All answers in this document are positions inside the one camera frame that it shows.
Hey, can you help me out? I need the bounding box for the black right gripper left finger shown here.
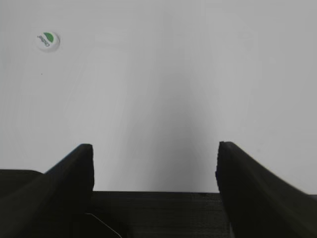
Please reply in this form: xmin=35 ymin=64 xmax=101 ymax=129
xmin=0 ymin=144 xmax=95 ymax=238

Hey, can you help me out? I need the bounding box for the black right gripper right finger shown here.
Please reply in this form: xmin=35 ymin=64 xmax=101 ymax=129
xmin=215 ymin=141 xmax=317 ymax=238

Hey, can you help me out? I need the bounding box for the white green bottle cap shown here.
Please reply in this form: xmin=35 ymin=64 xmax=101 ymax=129
xmin=35 ymin=32 xmax=60 ymax=53

